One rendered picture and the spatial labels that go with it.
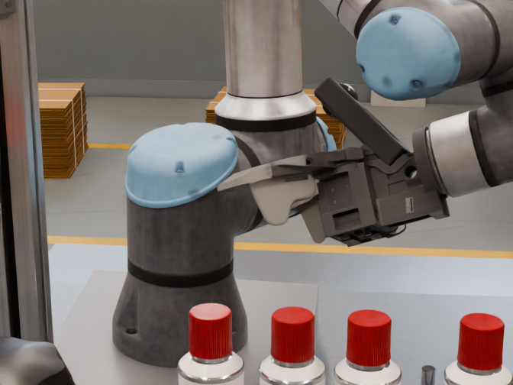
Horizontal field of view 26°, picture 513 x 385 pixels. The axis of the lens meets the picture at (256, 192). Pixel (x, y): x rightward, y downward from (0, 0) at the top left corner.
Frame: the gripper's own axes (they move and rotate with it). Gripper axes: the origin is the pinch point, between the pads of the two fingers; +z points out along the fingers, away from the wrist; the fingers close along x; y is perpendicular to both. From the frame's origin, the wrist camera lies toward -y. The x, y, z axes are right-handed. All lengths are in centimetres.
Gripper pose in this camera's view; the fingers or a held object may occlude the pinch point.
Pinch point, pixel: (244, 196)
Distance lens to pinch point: 113.5
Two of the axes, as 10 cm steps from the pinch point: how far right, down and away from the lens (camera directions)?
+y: 1.8, 9.5, -2.6
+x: 3.9, 1.8, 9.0
